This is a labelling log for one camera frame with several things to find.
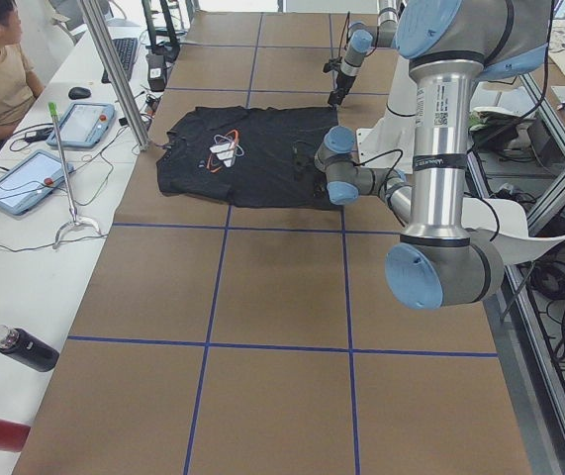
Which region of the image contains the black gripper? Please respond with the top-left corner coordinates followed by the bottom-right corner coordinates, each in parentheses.
top-left (312, 170), bottom-right (329, 198)
top-left (329, 72), bottom-right (354, 107)

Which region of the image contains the black graphic t-shirt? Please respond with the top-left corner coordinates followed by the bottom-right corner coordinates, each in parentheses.
top-left (156, 106), bottom-right (338, 210)

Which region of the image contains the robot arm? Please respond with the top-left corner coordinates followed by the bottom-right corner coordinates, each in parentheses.
top-left (315, 1), bottom-right (553, 309)
top-left (323, 1), bottom-right (407, 107)

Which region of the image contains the black keyboard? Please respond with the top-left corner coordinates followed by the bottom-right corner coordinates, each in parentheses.
top-left (112, 38), bottom-right (139, 80)

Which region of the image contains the far blue teach pendant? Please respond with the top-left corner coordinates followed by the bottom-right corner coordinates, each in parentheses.
top-left (58, 102), bottom-right (116, 149)

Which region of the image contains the blue teach pendant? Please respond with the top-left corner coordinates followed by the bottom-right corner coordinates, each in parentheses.
top-left (0, 150), bottom-right (64, 216)
top-left (58, 102), bottom-right (116, 149)

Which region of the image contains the metal stand green tip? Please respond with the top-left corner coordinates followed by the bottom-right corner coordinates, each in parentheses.
top-left (47, 102), bottom-right (101, 249)

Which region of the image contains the black computer mouse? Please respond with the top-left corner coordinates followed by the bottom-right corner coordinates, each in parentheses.
top-left (68, 86), bottom-right (91, 100)

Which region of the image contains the near blue teach pendant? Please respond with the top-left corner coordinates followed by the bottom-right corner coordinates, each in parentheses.
top-left (0, 150), bottom-right (64, 216)

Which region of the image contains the black water bottle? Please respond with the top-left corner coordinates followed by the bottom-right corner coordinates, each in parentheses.
top-left (0, 325), bottom-right (59, 372)

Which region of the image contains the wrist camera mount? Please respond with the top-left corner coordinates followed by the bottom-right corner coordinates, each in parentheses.
top-left (292, 153), bottom-right (313, 180)
top-left (323, 57), bottom-right (341, 73)

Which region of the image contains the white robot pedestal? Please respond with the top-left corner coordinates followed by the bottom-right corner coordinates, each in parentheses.
top-left (356, 55), bottom-right (417, 174)

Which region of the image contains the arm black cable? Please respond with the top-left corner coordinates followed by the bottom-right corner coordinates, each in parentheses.
top-left (292, 140), bottom-right (504, 243)

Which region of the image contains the aluminium frame column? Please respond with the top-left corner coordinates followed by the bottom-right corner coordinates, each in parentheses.
top-left (78, 0), bottom-right (150, 151)

